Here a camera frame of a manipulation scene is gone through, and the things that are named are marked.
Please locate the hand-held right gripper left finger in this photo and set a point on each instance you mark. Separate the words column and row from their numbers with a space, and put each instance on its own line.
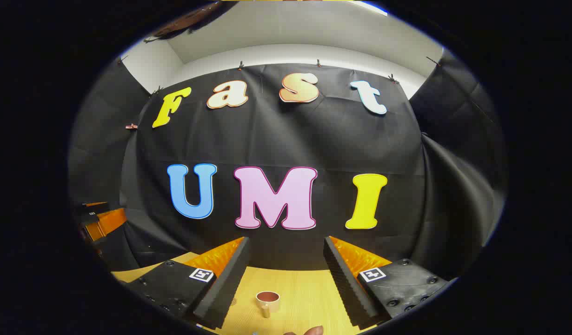
column 223, row 288

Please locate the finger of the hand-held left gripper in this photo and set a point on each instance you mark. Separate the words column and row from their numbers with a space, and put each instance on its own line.
column 100, row 208
column 107, row 223

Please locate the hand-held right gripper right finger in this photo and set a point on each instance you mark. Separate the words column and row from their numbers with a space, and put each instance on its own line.
column 346, row 284

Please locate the beige cup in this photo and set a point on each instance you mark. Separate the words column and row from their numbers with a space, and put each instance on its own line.
column 267, row 305

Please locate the yellow wooden desktop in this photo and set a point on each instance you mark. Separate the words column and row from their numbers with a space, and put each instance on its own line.
column 304, row 288

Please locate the pink cloth clip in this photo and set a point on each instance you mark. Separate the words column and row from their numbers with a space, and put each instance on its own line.
column 131, row 126

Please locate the black backdrop cloth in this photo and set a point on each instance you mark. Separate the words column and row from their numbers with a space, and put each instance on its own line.
column 267, row 139

